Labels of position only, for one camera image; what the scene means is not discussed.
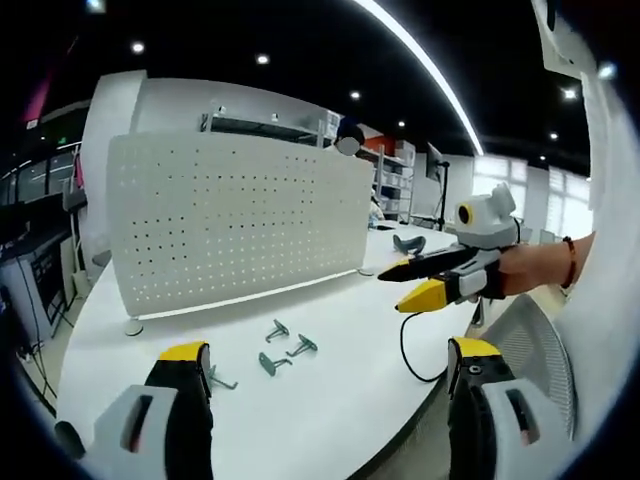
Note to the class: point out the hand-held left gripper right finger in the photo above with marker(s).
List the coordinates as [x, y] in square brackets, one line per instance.
[480, 400]

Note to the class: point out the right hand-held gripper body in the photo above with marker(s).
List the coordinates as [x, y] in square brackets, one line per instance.
[487, 225]

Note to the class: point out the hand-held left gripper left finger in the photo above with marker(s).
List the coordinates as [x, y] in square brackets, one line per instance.
[175, 430]

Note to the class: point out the grey metal hook assembly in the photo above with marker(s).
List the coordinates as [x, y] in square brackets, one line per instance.
[303, 345]
[224, 382]
[277, 331]
[270, 364]

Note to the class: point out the white perforated mounting plate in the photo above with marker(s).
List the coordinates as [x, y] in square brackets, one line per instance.
[240, 220]

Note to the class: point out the person's right hand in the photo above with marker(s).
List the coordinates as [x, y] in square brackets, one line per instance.
[535, 267]

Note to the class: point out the grey curved headset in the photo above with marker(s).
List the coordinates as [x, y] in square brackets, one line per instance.
[409, 243]

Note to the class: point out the grey mesh office chair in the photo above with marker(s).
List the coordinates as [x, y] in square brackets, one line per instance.
[540, 340]

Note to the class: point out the shelf with white bins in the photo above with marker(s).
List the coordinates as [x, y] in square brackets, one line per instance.
[397, 175]

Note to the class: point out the person's white shirt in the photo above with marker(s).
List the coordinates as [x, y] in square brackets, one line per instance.
[607, 300]

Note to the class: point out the long ceiling light strip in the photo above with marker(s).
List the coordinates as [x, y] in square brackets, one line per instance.
[430, 65]

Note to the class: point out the white plastic device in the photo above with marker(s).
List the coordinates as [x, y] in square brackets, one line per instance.
[562, 35]

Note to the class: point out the dark equipment cart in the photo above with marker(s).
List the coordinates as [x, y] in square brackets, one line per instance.
[37, 270]

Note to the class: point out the grey metal storage shelf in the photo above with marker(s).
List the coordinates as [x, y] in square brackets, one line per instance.
[260, 125]

